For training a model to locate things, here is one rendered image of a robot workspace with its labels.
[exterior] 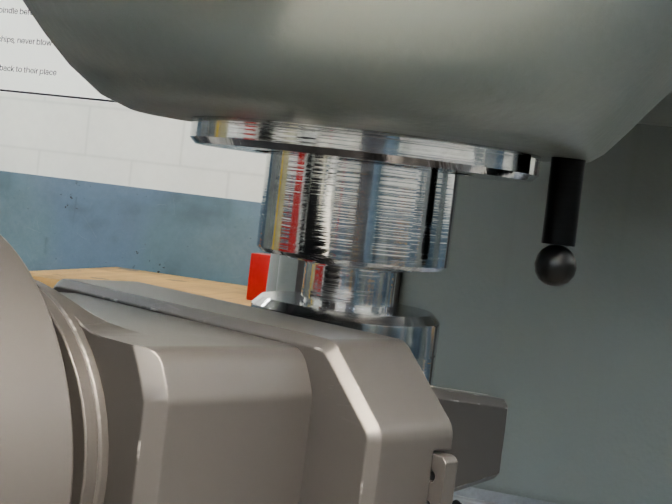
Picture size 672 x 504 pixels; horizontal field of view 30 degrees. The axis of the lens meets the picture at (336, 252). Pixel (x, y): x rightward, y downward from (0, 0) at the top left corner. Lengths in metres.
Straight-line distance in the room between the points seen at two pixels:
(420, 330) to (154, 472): 0.10
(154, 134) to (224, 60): 4.83
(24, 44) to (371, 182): 5.13
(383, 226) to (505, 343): 0.40
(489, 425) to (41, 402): 0.14
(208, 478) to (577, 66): 0.10
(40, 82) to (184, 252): 0.96
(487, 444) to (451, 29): 0.12
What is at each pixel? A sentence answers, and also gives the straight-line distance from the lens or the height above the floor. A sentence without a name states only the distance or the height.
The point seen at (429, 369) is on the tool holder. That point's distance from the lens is 0.30.
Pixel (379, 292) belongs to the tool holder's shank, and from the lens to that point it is 0.30.
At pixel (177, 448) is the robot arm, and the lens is 0.22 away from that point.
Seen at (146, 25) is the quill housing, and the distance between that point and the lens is 0.24.
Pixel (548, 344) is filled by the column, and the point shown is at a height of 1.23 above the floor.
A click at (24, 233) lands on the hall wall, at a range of 5.33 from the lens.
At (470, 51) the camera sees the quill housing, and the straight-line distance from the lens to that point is 0.23.
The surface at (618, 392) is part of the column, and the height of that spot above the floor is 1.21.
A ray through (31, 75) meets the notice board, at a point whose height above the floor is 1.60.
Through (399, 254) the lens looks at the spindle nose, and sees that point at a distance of 0.29.
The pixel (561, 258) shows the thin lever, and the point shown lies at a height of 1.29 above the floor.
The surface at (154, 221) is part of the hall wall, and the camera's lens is 5.04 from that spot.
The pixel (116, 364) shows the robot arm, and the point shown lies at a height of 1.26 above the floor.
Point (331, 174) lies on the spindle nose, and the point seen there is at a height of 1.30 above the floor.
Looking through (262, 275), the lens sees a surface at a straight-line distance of 4.23.
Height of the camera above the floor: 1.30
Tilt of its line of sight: 3 degrees down
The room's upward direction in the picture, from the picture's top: 7 degrees clockwise
